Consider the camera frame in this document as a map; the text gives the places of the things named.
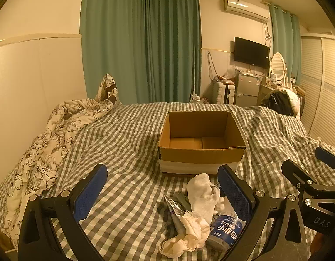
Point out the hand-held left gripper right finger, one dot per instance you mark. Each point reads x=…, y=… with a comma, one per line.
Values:
x=235, y=193

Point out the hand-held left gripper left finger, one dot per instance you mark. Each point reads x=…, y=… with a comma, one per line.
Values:
x=89, y=193

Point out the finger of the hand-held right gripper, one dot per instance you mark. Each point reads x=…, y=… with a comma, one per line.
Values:
x=330, y=159
x=295, y=172

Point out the white sock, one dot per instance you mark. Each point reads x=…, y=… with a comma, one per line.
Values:
x=202, y=195

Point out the blue label plastic bottle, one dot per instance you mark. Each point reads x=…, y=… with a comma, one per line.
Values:
x=226, y=231

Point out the cream cloth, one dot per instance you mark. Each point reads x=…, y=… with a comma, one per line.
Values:
x=192, y=231

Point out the silver squeezed tube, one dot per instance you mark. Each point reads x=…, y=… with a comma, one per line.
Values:
x=175, y=209

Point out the cardboard box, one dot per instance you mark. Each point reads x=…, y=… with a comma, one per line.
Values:
x=183, y=155

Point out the small white crumpled tissue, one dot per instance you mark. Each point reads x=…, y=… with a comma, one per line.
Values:
x=223, y=205

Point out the grey checked bed sheet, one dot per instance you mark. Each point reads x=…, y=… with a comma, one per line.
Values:
x=123, y=141

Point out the floral quilt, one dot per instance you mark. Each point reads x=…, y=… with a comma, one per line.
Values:
x=47, y=146

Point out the white bundled cloth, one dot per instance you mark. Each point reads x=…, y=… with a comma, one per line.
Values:
x=294, y=100

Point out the black bag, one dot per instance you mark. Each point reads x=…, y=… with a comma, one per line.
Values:
x=277, y=103

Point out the white slatted wardrobe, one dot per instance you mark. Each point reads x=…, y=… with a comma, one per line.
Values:
x=322, y=87

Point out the wooden dressing table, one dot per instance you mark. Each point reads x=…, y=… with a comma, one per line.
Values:
x=265, y=91

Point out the small silver fridge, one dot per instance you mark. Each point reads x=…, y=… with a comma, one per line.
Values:
x=247, y=89

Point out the white suitcase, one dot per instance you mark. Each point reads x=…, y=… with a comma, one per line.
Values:
x=224, y=93

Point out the oval white vanity mirror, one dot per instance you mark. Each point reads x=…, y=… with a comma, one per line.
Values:
x=277, y=64

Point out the clear plastic bag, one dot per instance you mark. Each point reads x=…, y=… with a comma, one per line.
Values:
x=230, y=71

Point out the white mop pole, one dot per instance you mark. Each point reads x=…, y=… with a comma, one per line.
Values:
x=194, y=73

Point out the narrow green curtain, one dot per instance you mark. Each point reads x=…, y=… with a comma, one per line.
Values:
x=283, y=40

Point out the wide green curtain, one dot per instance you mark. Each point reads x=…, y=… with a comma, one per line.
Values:
x=172, y=46
x=113, y=46

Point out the white air conditioner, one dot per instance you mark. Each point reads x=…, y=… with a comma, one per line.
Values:
x=246, y=8

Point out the black wall television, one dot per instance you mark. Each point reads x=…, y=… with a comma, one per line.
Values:
x=251, y=52

